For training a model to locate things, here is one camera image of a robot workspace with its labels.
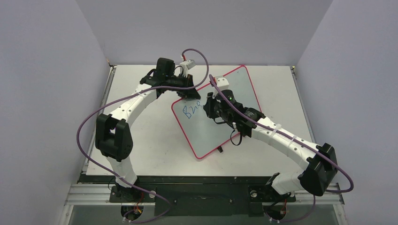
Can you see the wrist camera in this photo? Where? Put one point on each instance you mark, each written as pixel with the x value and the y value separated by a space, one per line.
pixel 221 83
pixel 186 66

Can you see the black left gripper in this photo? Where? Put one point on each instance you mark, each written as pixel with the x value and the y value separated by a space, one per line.
pixel 190 93

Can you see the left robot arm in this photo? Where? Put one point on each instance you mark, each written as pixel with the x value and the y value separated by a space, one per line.
pixel 113 136

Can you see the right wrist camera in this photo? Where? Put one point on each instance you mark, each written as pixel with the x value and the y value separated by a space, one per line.
pixel 221 83

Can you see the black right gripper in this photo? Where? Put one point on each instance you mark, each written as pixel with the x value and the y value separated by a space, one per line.
pixel 214 108

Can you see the black table front rail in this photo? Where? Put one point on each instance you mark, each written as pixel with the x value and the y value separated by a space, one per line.
pixel 197 196

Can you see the aluminium frame rail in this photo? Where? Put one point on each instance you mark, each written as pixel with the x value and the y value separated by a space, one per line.
pixel 88 195

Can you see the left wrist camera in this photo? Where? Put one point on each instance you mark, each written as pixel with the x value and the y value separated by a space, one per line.
pixel 186 66

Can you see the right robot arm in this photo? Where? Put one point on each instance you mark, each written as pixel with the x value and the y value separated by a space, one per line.
pixel 317 163

